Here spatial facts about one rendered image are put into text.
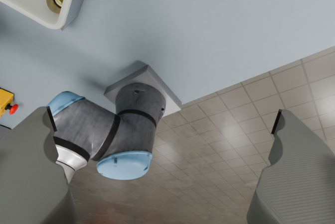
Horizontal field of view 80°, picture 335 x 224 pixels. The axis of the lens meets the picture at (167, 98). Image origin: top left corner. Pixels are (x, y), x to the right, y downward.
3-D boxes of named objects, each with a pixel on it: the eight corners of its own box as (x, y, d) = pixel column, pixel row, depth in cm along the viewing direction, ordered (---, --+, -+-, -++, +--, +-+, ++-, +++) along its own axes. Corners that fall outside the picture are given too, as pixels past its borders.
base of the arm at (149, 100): (176, 103, 61) (173, 130, 54) (145, 124, 69) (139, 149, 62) (136, 73, 54) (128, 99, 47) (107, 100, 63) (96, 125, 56)
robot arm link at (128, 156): (141, 145, 61) (131, 191, 51) (100, 125, 56) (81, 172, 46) (165, 127, 53) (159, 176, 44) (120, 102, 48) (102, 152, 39)
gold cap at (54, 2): (42, -5, 39) (54, -13, 42) (49, 13, 41) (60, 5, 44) (60, -4, 39) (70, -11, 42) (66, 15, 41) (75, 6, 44)
